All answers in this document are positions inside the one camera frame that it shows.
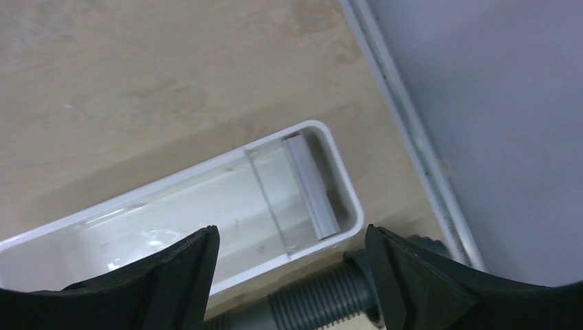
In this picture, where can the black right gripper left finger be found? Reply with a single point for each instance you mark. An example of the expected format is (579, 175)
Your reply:
(166, 290)

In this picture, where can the aluminium table edge rail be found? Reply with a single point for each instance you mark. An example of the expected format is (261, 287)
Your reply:
(375, 49)

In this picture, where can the white plastic tray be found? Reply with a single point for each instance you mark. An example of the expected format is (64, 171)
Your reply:
(274, 201)

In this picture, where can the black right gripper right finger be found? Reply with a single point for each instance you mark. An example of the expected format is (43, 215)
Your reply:
(420, 289)

